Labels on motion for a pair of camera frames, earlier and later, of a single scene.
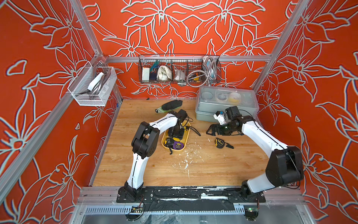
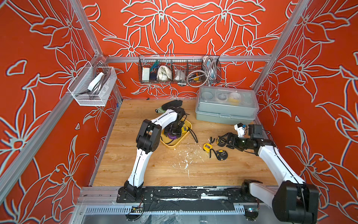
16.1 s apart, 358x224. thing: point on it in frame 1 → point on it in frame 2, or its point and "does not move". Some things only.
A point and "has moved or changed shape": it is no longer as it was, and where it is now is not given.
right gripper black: x=217 y=126 → x=234 y=142
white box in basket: x=145 y=73 does not move
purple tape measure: x=177 y=145 has moved or changed shape
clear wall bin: x=93 y=86 does not move
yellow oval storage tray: x=186 y=125 has moved or changed shape
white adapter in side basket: x=94 y=81 does not move
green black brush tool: x=169 y=106 does not move
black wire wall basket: x=179 y=69 does not move
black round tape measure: x=169 y=142 → x=221 y=142
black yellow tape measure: x=220 y=143 → x=222 y=155
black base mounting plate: x=234 y=194 does not move
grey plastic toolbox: x=212 y=100 does not move
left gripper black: x=180 y=136 does not move
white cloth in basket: x=163 y=73 does not move
